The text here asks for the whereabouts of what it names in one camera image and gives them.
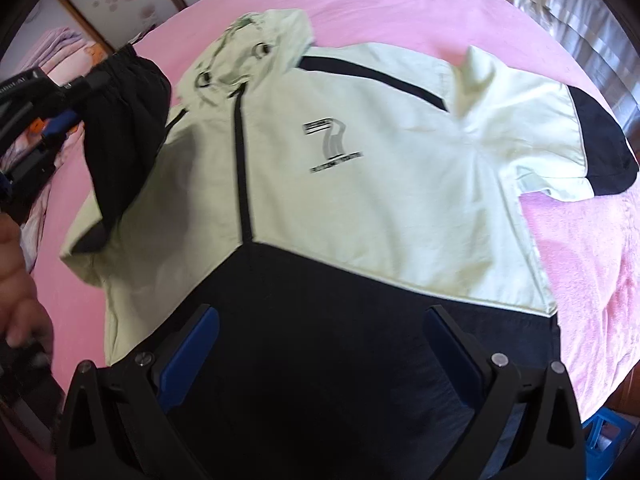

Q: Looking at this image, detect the blue plastic crate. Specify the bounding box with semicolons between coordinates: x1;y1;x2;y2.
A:
582;408;634;469

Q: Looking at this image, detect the light green black jacket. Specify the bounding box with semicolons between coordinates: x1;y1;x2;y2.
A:
63;10;639;479

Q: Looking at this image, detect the white grey curtain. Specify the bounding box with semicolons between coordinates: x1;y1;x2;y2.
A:
506;0;639;151

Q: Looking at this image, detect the person's left hand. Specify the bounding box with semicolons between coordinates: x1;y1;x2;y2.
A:
0;214;53;356

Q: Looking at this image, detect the folded lilac patterned quilt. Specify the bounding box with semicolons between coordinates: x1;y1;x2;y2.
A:
18;27;87;72

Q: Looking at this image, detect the pink fleece bed blanket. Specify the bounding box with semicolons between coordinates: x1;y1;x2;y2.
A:
32;0;639;417

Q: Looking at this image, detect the folded pink bear quilt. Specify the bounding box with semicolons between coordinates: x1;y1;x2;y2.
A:
41;40;107;86

